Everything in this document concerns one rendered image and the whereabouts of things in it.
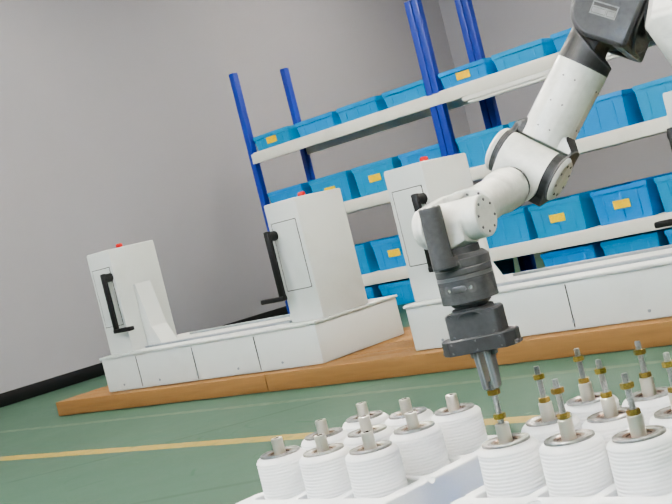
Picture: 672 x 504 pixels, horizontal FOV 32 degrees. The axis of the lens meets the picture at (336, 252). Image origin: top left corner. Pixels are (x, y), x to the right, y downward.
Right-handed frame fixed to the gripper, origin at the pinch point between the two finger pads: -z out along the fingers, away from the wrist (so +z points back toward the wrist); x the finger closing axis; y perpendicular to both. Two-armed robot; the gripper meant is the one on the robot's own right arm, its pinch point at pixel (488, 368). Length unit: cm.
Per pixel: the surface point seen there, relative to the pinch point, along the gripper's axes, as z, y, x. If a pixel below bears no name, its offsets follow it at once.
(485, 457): -12.5, -4.3, -2.4
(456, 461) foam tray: -18.8, 22.2, -17.2
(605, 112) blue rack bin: 51, 524, -67
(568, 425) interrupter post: -9.5, -5.3, 11.6
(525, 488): -18.1, -4.1, 2.5
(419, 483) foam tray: -18.7, 10.4, -20.1
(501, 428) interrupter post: -9.2, -1.2, 0.2
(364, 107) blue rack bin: 99, 586, -235
